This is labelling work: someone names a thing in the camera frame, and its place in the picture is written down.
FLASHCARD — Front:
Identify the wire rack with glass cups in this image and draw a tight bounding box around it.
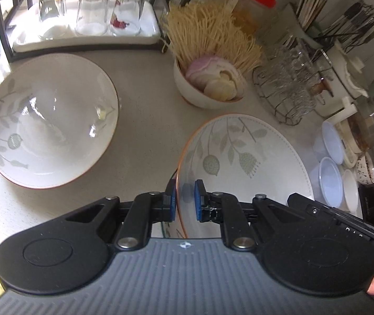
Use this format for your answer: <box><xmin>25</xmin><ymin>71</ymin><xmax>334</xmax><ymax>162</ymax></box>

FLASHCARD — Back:
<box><xmin>252</xmin><ymin>36</ymin><xmax>334</xmax><ymax>126</ymax></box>

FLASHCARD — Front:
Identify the white electric cooking pot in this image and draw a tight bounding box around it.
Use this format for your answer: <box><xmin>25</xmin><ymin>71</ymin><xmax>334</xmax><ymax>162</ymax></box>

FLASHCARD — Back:
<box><xmin>315</xmin><ymin>41</ymin><xmax>368</xmax><ymax>118</ymax></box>

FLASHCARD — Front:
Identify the drinking glass right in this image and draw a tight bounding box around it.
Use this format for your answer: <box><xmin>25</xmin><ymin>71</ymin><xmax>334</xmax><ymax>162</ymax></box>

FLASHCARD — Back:
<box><xmin>109</xmin><ymin>0</ymin><xmax>145</xmax><ymax>36</ymax></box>

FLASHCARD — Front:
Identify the green chopstick holder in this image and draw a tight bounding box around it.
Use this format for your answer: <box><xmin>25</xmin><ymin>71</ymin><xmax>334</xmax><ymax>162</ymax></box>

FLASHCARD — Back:
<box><xmin>271</xmin><ymin>3</ymin><xmax>326</xmax><ymax>52</ymax></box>

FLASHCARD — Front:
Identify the white leaf plate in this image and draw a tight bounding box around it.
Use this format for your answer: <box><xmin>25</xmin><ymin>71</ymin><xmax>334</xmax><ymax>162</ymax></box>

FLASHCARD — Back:
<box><xmin>0</xmin><ymin>53</ymin><xmax>119</xmax><ymax>189</ymax></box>
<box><xmin>176</xmin><ymin>114</ymin><xmax>314</xmax><ymax>238</ymax></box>

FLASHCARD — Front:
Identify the glass kettle on base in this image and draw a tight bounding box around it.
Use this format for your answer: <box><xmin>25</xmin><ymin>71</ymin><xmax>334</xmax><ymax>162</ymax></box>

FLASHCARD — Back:
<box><xmin>327</xmin><ymin>80</ymin><xmax>374</xmax><ymax>156</ymax></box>

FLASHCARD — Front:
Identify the red lid plastic jar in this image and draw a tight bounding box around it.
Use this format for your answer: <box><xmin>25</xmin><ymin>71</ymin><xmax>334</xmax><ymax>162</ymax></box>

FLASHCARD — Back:
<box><xmin>225</xmin><ymin>0</ymin><xmax>277</xmax><ymax>35</ymax></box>

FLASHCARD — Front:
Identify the drinking glass middle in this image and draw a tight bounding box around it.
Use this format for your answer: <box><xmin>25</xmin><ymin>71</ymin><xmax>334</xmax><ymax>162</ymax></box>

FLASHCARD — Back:
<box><xmin>75</xmin><ymin>0</ymin><xmax>109</xmax><ymax>36</ymax></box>

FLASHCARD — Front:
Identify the cup with tea leaves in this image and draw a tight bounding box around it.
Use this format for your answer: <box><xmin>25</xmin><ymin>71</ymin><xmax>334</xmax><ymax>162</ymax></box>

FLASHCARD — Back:
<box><xmin>354</xmin><ymin>152</ymin><xmax>374</xmax><ymax>185</ymax></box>

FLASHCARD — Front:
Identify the drinking glass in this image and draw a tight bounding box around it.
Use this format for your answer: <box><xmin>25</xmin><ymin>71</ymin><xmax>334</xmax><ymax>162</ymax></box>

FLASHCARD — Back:
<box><xmin>109</xmin><ymin>0</ymin><xmax>145</xmax><ymax>36</ymax></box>
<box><xmin>38</xmin><ymin>0</ymin><xmax>68</xmax><ymax>40</ymax></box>
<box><xmin>75</xmin><ymin>0</ymin><xmax>109</xmax><ymax>36</ymax></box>

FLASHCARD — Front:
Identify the black dish rack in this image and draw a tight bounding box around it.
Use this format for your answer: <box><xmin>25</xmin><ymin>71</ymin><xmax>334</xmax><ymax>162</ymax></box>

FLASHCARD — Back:
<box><xmin>0</xmin><ymin>0</ymin><xmax>190</xmax><ymax>62</ymax></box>

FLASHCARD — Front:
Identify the white ceramic bowl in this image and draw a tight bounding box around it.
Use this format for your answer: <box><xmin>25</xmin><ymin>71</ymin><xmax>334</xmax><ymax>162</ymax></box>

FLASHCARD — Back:
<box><xmin>341</xmin><ymin>169</ymin><xmax>360</xmax><ymax>216</ymax></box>

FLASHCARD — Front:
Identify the drinking glass left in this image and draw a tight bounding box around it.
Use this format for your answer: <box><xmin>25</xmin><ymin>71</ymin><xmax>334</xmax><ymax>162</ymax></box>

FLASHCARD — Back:
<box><xmin>38</xmin><ymin>0</ymin><xmax>68</xmax><ymax>40</ymax></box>

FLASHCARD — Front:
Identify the translucent plastic bowl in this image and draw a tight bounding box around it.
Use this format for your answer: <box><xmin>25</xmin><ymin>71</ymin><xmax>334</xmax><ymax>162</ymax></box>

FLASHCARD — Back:
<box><xmin>313</xmin><ymin>121</ymin><xmax>345</xmax><ymax>165</ymax></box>
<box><xmin>309</xmin><ymin>157</ymin><xmax>344</xmax><ymax>208</ymax></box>

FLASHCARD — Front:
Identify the bowl with garlic and noodles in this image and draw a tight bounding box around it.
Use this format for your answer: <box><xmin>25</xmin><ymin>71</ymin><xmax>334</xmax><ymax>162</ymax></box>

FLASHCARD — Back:
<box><xmin>173</xmin><ymin>55</ymin><xmax>247</xmax><ymax>109</ymax></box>

